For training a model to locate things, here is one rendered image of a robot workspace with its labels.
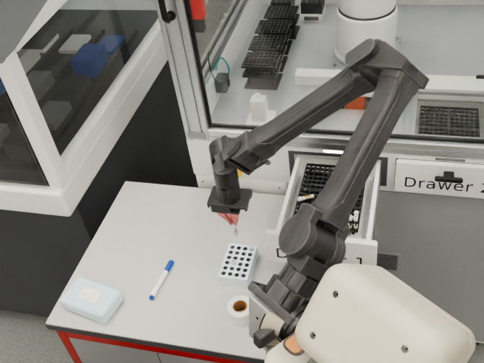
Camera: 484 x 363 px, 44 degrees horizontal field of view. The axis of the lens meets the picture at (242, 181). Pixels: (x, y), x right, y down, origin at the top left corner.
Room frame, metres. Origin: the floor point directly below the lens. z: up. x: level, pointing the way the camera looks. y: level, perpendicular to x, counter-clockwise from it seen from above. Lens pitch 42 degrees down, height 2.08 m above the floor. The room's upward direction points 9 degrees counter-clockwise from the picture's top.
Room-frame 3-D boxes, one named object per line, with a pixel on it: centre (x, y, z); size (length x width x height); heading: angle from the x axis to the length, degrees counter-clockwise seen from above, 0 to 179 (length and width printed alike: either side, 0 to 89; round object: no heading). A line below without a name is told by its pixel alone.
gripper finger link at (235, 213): (1.08, 0.04, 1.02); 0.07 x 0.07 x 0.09; 70
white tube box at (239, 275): (1.10, 0.05, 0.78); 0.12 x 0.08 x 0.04; 159
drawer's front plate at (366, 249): (1.03, -0.17, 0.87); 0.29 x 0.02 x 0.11; 70
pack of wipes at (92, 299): (1.06, 0.46, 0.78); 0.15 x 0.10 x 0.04; 58
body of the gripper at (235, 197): (1.08, 0.04, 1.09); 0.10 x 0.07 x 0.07; 70
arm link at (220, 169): (1.08, 0.04, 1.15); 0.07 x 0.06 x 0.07; 3
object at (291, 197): (1.22, -0.25, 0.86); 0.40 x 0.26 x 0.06; 160
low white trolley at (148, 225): (1.19, 0.20, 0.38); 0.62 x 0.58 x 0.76; 70
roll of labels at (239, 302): (0.95, 0.06, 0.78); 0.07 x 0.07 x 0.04
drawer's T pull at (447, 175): (1.19, -0.57, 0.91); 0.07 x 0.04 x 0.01; 70
